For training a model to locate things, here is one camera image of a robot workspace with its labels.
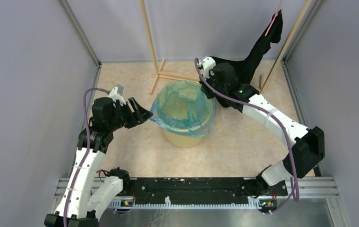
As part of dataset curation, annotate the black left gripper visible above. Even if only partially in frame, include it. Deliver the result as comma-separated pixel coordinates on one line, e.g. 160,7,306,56
108,96,153,131

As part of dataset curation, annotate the blue plastic trash bag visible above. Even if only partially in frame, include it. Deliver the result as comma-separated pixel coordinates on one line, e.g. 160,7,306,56
149,80,218,139

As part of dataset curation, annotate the yellow paper trash bin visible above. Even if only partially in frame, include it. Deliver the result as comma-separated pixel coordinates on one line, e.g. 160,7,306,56
154,82,214,148

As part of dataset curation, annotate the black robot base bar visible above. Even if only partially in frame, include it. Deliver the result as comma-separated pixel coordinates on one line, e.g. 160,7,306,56
118,177,288,205

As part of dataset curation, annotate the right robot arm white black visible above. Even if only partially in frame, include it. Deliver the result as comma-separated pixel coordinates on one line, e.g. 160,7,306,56
195,57,325,195

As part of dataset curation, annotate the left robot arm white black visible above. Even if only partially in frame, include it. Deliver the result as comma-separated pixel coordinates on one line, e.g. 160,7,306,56
44,97,153,227

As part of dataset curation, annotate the black cloth garment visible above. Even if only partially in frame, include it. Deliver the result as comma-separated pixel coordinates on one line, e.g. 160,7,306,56
206,10,283,103

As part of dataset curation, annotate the pink hanger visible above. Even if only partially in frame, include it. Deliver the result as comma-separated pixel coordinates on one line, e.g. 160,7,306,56
265,0,283,36

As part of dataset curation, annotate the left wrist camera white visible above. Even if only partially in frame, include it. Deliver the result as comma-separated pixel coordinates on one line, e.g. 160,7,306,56
108,84,126,106

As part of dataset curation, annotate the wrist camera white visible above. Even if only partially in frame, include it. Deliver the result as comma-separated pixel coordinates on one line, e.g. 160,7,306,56
197,56,216,79
108,84,126,106

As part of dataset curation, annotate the wooden drying rack frame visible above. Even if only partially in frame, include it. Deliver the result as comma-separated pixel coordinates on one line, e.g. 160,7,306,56
139,0,313,94

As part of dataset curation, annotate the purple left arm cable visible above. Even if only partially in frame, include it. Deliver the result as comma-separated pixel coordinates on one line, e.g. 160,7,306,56
62,87,111,227

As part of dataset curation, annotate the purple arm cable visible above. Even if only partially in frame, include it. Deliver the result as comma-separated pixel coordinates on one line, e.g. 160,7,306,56
194,57,300,215
62,87,111,227

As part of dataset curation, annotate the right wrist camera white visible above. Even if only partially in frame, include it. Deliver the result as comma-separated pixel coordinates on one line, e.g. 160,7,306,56
197,56,216,79

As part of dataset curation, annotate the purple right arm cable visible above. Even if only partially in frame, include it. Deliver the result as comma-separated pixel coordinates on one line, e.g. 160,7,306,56
194,57,300,215

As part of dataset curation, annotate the white slotted cable duct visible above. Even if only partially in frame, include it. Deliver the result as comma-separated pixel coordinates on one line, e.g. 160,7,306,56
107,197,262,210

